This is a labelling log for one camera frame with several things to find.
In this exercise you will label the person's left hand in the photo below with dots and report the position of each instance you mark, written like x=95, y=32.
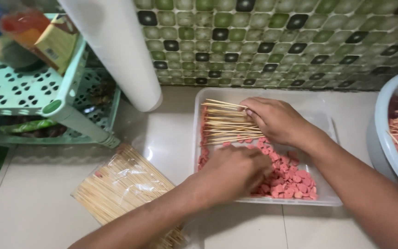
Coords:
x=228, y=174

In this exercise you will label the light blue plastic basin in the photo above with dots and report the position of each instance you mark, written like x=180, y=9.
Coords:
x=380, y=138

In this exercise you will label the person's right fingers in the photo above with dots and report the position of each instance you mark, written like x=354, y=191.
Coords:
x=256, y=105

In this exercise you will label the pile of pink sausage slices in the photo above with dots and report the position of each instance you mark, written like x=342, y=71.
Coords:
x=290, y=179

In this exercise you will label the bag of bamboo skewers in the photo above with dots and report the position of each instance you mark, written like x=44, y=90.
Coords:
x=123, y=186

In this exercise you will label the white paper roll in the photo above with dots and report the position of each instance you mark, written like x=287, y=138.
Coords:
x=119, y=48

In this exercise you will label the person's right hand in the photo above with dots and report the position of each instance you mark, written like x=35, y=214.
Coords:
x=278, y=121

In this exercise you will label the row of sausage skewers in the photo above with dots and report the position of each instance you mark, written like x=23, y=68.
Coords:
x=225, y=126

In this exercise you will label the green plastic rack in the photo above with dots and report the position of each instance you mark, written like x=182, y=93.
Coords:
x=26, y=86

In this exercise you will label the person's left fingers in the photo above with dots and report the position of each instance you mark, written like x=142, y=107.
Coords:
x=259, y=166

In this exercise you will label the clear plastic tray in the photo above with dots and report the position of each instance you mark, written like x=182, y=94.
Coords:
x=309, y=103

